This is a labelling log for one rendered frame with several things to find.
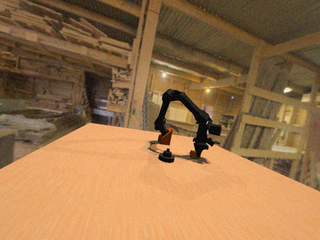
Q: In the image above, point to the orange tapered knob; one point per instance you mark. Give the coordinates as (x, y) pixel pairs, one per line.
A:
(194, 154)

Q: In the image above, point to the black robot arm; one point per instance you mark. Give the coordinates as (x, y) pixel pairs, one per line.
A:
(202, 117)

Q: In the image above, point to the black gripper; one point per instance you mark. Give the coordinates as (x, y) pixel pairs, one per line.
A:
(199, 144)

